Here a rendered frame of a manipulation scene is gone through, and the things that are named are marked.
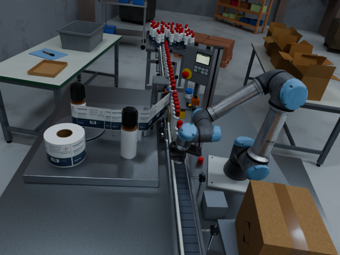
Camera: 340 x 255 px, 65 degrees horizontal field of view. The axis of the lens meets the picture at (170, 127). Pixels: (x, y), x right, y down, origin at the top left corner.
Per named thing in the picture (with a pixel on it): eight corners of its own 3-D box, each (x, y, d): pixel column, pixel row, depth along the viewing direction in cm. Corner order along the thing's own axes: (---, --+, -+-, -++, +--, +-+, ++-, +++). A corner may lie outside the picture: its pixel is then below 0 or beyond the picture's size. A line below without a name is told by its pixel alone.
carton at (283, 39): (262, 59, 379) (270, 32, 359) (294, 64, 379) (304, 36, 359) (269, 70, 342) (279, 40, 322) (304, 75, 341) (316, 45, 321)
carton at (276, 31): (257, 50, 419) (264, 25, 399) (285, 53, 419) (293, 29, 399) (264, 59, 380) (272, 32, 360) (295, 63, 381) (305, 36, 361)
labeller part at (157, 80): (153, 76, 189) (153, 75, 189) (168, 77, 190) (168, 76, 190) (153, 84, 178) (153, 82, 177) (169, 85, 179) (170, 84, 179)
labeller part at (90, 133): (61, 114, 182) (61, 112, 182) (108, 116, 186) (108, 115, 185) (46, 140, 156) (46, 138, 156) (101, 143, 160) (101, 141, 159)
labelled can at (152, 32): (149, 34, 388) (149, 19, 377) (187, 38, 395) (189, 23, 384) (148, 43, 350) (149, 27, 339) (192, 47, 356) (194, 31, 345)
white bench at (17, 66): (77, 78, 444) (73, 28, 401) (121, 85, 439) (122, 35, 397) (-1, 144, 283) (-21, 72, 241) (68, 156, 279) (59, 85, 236)
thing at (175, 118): (170, 135, 175) (173, 108, 164) (178, 136, 175) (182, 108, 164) (170, 140, 170) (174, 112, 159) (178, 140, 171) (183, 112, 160)
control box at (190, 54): (188, 74, 159) (194, 41, 149) (215, 82, 152) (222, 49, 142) (180, 78, 151) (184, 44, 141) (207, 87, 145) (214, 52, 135)
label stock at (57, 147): (89, 145, 157) (88, 124, 149) (82, 168, 140) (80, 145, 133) (53, 143, 155) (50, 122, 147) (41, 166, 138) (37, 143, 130)
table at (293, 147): (240, 85, 499) (251, 42, 457) (284, 91, 494) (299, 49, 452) (255, 158, 313) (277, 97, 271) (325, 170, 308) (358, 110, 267)
